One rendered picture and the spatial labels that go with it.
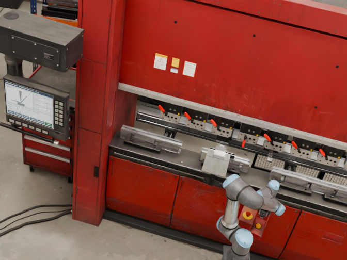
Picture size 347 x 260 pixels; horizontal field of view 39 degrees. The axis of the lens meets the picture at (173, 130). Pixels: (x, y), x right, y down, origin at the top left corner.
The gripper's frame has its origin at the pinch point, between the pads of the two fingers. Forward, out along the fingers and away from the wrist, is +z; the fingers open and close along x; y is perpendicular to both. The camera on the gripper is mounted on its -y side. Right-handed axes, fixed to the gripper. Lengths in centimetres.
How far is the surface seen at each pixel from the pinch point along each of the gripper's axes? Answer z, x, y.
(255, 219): 10.3, 3.2, 4.8
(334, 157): -38, -33, 46
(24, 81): -79, 167, -38
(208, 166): -15, 49, 13
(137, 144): -5, 110, 17
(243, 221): 5.3, 11.0, -5.3
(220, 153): -14, 46, 32
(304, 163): -2, -17, 69
